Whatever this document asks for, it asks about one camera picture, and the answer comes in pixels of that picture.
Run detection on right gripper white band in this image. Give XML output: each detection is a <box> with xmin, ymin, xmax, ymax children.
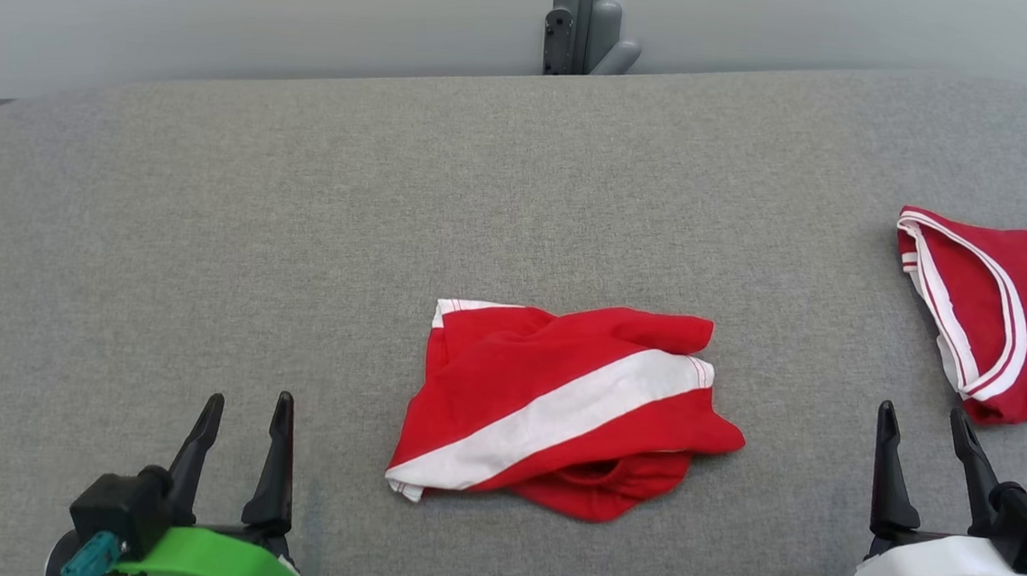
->
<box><xmin>853</xmin><ymin>398</ymin><xmax>1027</xmax><ymax>576</ymax></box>

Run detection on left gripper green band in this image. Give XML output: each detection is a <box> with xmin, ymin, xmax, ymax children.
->
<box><xmin>64</xmin><ymin>376</ymin><xmax>317</xmax><ymax>576</ymax></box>

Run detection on red shorts with white stripe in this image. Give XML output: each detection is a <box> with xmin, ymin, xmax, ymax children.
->
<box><xmin>382</xmin><ymin>292</ymin><xmax>755</xmax><ymax>533</ymax></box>

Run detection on teal cable connector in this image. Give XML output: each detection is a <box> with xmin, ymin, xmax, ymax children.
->
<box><xmin>60</xmin><ymin>527</ymin><xmax>124</xmax><ymax>576</ymax></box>

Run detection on wide grey metal post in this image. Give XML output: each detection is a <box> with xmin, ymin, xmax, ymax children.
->
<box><xmin>542</xmin><ymin>0</ymin><xmax>645</xmax><ymax>82</ymax></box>

